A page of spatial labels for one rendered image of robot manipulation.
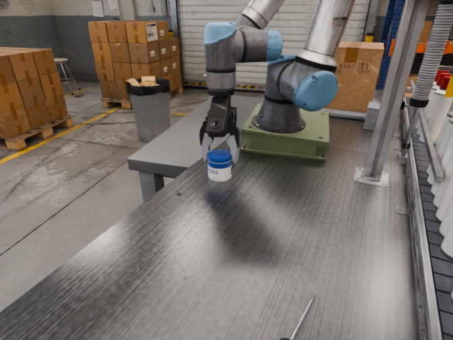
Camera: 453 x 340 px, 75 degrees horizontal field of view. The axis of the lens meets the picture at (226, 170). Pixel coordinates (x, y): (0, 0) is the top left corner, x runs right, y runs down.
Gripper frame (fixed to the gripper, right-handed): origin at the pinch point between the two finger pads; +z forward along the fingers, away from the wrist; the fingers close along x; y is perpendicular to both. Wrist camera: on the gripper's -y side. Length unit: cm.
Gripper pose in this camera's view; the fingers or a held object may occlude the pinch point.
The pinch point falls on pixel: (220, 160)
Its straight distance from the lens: 83.9
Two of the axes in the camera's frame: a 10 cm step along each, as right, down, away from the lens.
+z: 0.0, 8.8, 4.7
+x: -9.8, -0.9, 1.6
